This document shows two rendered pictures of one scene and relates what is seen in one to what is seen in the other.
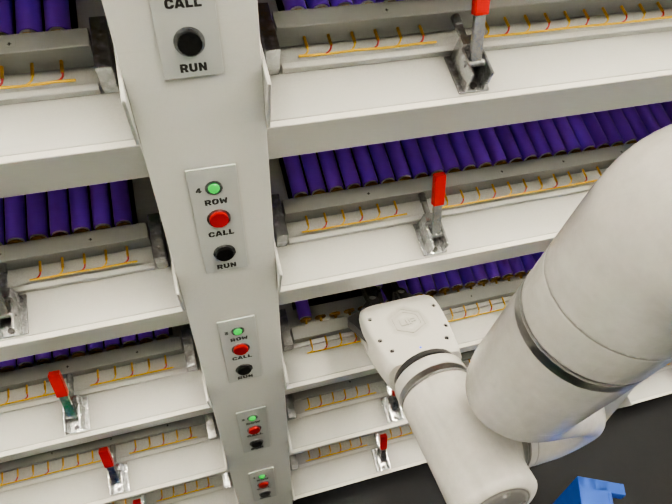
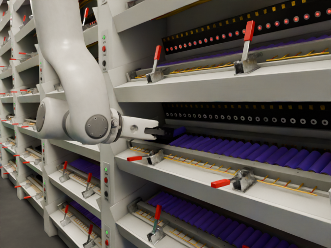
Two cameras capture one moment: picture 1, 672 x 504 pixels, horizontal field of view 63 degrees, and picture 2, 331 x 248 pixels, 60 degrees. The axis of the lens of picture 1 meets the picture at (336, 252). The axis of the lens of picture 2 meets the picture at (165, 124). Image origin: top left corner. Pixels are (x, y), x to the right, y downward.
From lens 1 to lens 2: 95 cm
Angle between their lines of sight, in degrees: 73
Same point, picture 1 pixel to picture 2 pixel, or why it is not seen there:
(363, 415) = (146, 231)
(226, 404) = (102, 152)
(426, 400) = not seen: hidden behind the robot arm
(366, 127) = (129, 16)
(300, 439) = (122, 220)
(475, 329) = (181, 170)
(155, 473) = (93, 200)
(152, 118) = (99, 16)
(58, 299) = not seen: hidden behind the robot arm
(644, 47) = not seen: outside the picture
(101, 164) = (95, 32)
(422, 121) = (140, 12)
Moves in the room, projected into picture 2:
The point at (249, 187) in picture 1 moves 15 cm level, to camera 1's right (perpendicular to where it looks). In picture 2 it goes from (109, 38) to (118, 24)
